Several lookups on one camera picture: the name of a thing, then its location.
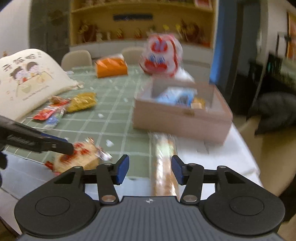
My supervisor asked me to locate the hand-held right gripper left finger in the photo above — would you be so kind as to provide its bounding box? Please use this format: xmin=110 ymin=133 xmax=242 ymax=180
xmin=54 ymin=154 xmax=130 ymax=204

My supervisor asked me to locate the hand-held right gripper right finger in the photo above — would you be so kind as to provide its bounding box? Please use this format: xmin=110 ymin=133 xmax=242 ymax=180
xmin=171 ymin=155 xmax=243 ymax=205

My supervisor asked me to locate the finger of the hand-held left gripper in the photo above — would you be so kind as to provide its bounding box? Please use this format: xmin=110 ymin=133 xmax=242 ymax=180
xmin=39 ymin=137 xmax=75 ymax=155
xmin=40 ymin=133 xmax=68 ymax=142

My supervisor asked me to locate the long biscuit packet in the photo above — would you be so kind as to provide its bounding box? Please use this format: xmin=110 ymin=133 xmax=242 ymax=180
xmin=149 ymin=133 xmax=182 ymax=197

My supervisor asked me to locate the round rice cracker packet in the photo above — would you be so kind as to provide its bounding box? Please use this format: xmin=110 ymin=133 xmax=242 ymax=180
xmin=45 ymin=137 xmax=112 ymax=174

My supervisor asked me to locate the pink box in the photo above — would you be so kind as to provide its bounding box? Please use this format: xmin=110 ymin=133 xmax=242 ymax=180
xmin=132 ymin=77 xmax=233 ymax=145

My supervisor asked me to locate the crisp bar packet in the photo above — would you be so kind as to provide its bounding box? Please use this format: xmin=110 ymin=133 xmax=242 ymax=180
xmin=191 ymin=97 xmax=206 ymax=109

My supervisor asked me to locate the blue snack packet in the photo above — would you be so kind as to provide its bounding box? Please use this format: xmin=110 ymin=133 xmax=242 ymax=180
xmin=155 ymin=87 xmax=197 ymax=107

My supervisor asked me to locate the clear packet with blue label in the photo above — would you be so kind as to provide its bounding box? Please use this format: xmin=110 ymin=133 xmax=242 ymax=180
xmin=43 ymin=110 xmax=66 ymax=129

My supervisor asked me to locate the red snack packet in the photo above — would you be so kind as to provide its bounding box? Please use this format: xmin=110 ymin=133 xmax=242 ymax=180
xmin=33 ymin=104 xmax=70 ymax=121

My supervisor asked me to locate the brown clear-wrapped snack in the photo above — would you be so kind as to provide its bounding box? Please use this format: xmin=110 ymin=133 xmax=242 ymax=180
xmin=48 ymin=95 xmax=70 ymax=105

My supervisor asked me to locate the white table cover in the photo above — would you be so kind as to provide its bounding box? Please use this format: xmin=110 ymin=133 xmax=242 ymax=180
xmin=178 ymin=120 xmax=264 ymax=188

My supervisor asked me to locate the golden snack packet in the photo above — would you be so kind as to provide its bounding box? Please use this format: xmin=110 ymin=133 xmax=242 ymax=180
xmin=67 ymin=92 xmax=97 ymax=113

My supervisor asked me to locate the green checked tablecloth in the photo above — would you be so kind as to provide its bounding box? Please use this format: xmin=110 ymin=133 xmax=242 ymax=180
xmin=0 ymin=65 xmax=185 ymax=186

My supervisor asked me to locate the cream printed pillow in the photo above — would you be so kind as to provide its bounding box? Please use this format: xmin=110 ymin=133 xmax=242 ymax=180
xmin=0 ymin=49 xmax=84 ymax=123

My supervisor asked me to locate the beige chair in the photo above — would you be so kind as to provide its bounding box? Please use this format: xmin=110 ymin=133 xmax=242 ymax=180
xmin=121 ymin=46 xmax=146 ymax=65
xmin=61 ymin=50 xmax=93 ymax=70

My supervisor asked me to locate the orange tissue box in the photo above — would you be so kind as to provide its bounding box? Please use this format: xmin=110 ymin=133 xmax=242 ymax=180
xmin=95 ymin=54 xmax=128 ymax=79

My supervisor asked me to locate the wooden shelf cabinet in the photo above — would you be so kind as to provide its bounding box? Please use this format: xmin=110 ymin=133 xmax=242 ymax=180
xmin=68 ymin=0 xmax=219 ymax=56

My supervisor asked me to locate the rabbit-shaped plush bag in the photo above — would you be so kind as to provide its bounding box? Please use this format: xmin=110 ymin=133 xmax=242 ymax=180
xmin=139 ymin=32 xmax=183 ymax=77

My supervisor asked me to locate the dark padded jacket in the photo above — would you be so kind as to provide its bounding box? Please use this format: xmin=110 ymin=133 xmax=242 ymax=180
xmin=248 ymin=91 xmax=296 ymax=136

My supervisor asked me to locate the glass fish tank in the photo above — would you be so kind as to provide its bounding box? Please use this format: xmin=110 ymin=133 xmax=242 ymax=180
xmin=248 ymin=53 xmax=296 ymax=93

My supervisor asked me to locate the black light bar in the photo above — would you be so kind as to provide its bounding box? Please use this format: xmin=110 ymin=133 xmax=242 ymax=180
xmin=113 ymin=13 xmax=153 ymax=22

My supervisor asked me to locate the framed wall picture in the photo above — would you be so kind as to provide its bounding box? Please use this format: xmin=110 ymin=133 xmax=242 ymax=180
xmin=287 ymin=11 xmax=296 ymax=61

